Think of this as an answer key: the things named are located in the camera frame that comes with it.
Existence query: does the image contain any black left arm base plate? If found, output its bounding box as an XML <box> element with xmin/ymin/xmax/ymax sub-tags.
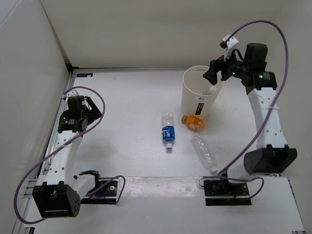
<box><xmin>81</xmin><ymin>179</ymin><xmax>118</xmax><ymax>205</ymax></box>

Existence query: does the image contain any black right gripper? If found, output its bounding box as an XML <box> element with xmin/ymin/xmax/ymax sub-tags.
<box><xmin>203</xmin><ymin>47</ymin><xmax>250</xmax><ymax>86</ymax></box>

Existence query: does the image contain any white plastic bin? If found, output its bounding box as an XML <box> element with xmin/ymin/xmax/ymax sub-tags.
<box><xmin>181</xmin><ymin>65</ymin><xmax>223</xmax><ymax>119</ymax></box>

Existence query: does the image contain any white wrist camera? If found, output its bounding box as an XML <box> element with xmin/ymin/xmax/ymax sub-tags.
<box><xmin>220</xmin><ymin>34</ymin><xmax>239</xmax><ymax>61</ymax></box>
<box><xmin>62</xmin><ymin>89</ymin><xmax>79</xmax><ymax>100</ymax></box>

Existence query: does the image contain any orange juice bottle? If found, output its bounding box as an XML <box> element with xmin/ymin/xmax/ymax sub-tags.
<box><xmin>181</xmin><ymin>115</ymin><xmax>205</xmax><ymax>132</ymax></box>

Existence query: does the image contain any small green label water bottle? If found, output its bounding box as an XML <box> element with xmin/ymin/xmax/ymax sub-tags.
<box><xmin>202</xmin><ymin>86</ymin><xmax>218</xmax><ymax>96</ymax></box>

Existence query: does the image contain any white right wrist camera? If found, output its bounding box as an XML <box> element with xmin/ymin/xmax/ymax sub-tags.
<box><xmin>220</xmin><ymin>34</ymin><xmax>239</xmax><ymax>61</ymax></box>

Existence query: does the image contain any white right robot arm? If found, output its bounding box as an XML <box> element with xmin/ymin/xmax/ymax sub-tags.
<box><xmin>203</xmin><ymin>42</ymin><xmax>297</xmax><ymax>195</ymax></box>

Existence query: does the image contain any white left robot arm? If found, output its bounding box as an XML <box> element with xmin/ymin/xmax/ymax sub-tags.
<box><xmin>32</xmin><ymin>96</ymin><xmax>103</xmax><ymax>218</ymax></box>

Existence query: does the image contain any blue label plastic bottle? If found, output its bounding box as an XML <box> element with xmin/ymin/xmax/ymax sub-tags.
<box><xmin>162</xmin><ymin>111</ymin><xmax>176</xmax><ymax>151</ymax></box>

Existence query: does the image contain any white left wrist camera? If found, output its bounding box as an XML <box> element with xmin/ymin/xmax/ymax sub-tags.
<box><xmin>62</xmin><ymin>89</ymin><xmax>79</xmax><ymax>100</ymax></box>

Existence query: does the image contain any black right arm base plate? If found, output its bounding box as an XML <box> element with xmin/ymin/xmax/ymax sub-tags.
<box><xmin>203</xmin><ymin>179</ymin><xmax>252</xmax><ymax>206</ymax></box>

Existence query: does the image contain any clear crushed plastic bottle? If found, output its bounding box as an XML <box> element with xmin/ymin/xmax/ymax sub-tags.
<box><xmin>191</xmin><ymin>133</ymin><xmax>218</xmax><ymax>174</ymax></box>

